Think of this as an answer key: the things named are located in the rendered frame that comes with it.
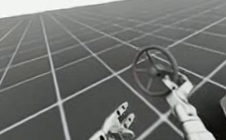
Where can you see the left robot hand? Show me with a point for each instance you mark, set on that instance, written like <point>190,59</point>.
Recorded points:
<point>116,128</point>

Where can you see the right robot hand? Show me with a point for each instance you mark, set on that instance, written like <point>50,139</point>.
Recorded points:
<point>180,96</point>

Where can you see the dark steering wheel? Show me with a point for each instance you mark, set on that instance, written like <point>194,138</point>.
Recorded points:
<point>137,76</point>

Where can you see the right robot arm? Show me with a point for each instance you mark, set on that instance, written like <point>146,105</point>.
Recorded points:
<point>195,128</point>

